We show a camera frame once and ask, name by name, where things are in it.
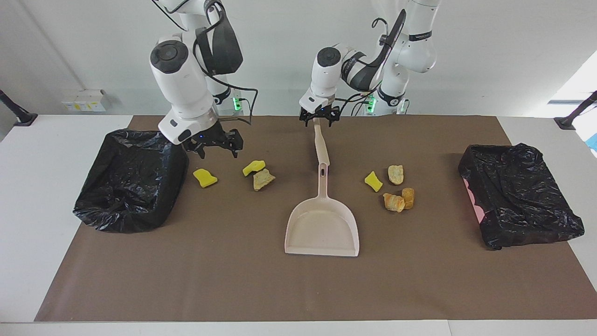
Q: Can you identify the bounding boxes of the beige brush with black bristles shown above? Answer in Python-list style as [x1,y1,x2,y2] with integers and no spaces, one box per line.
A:
[311,118,331,168]

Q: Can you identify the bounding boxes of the wavy yellow sponge piece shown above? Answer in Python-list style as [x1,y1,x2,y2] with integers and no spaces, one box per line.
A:
[193,168,218,188]

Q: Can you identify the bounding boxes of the pale beige bread chunk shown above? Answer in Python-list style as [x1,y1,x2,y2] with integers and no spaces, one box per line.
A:
[253,168,276,191]

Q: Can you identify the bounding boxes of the small yellow sponge wedge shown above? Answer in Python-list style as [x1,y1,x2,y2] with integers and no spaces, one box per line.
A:
[364,171,384,193]

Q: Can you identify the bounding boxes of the orange croissant piece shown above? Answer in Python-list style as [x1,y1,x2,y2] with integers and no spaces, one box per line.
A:
[383,193,405,213]

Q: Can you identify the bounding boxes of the beige plastic dustpan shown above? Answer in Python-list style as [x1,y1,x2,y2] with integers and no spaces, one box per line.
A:
[285,162,360,257]

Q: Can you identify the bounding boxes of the bin lined with black bag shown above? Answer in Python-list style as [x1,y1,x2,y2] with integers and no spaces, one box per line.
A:
[73,129,190,233]

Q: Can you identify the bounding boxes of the pink bin with black bag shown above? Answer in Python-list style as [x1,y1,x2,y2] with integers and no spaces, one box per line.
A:
[458,143,585,251]

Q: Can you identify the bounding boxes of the brown table mat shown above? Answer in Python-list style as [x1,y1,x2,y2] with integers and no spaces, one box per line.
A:
[34,115,597,322]

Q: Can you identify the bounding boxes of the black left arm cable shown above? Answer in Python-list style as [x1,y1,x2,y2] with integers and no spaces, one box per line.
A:
[333,18,406,117]

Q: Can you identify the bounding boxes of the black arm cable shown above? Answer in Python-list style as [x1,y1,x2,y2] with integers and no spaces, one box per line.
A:
[192,0,259,126]
[333,18,406,117]

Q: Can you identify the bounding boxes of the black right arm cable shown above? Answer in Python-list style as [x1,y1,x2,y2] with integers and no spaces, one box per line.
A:
[192,0,259,126]

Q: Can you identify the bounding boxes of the white wall socket box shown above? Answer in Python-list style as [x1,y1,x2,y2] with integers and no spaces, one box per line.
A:
[62,90,107,112]

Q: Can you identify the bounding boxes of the black camera stand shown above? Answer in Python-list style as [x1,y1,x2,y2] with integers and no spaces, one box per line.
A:
[0,90,38,127]
[554,91,597,130]

